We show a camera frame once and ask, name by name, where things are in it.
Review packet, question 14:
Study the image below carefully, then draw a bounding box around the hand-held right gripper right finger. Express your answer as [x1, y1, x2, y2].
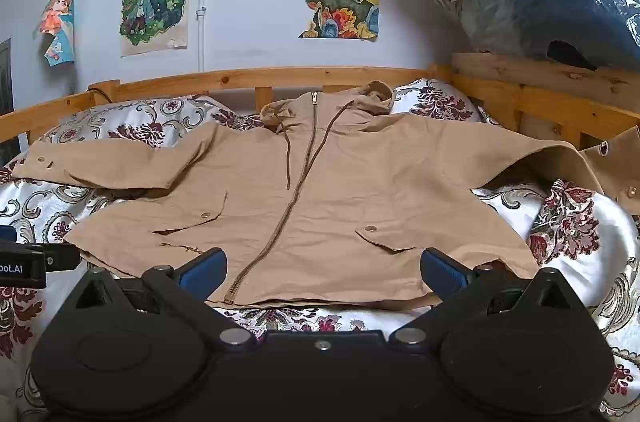
[387, 247, 577, 348]

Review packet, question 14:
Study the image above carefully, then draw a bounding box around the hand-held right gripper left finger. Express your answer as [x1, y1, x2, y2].
[69, 247, 258, 348]

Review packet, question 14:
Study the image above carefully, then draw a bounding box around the tan hooded zip jacket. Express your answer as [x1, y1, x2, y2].
[12, 81, 640, 306]

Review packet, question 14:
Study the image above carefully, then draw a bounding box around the floral white bedspread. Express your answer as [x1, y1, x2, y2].
[0, 77, 640, 422]

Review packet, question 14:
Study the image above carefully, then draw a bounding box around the small torn figure wall poster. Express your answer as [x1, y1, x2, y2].
[34, 0, 76, 66]

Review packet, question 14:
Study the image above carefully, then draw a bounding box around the wooden bed frame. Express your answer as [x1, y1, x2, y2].
[0, 51, 640, 153]

